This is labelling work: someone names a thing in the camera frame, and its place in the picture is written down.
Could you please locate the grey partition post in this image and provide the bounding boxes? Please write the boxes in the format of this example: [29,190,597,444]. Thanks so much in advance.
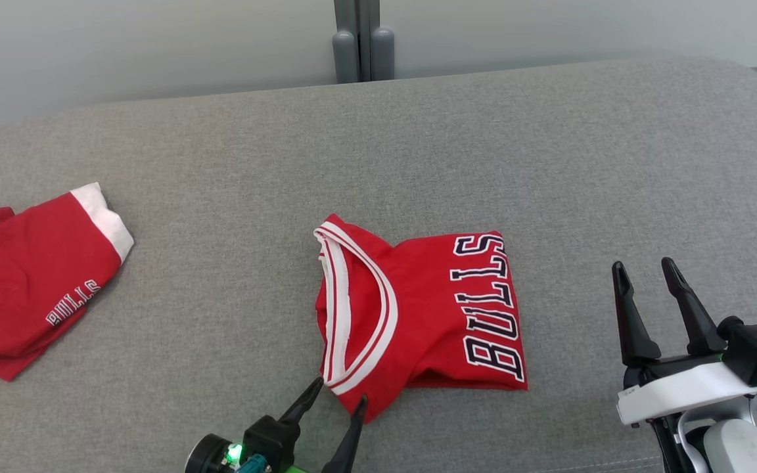
[331,0,396,84]

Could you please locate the red Bulls shorts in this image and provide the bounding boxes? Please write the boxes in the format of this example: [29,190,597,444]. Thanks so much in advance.
[0,182,135,382]

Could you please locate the grey fabric sofa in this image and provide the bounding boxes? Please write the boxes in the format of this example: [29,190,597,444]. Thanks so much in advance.
[0,56,757,473]

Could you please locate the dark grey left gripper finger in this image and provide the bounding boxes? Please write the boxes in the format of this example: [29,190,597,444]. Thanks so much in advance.
[278,376,325,425]
[321,394,369,473]

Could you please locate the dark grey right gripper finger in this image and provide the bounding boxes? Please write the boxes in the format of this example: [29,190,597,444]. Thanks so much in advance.
[660,257,729,358]
[611,261,662,368]

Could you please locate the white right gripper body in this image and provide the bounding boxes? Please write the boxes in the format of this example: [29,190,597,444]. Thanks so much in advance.
[617,353,757,426]

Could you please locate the red Bulls jersey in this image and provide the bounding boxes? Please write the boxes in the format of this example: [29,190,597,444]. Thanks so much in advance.
[313,214,529,423]

